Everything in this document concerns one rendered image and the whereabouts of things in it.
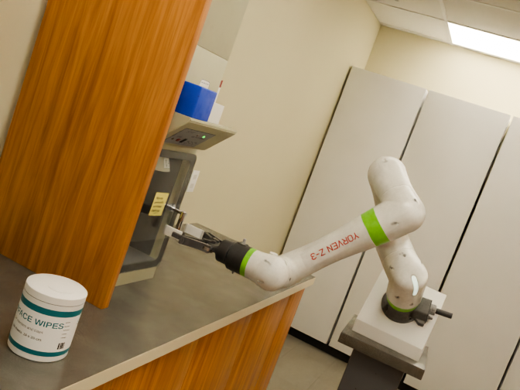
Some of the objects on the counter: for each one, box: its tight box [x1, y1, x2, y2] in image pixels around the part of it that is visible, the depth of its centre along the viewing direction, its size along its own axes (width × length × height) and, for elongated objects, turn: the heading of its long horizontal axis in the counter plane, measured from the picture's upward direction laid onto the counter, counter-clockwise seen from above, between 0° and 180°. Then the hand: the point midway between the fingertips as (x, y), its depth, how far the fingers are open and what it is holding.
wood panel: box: [0, 0, 212, 310], centre depth 162 cm, size 49×3×140 cm, turn 179°
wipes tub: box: [8, 274, 87, 362], centre depth 128 cm, size 13×13×15 cm
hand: (178, 229), depth 192 cm, fingers open, 13 cm apart
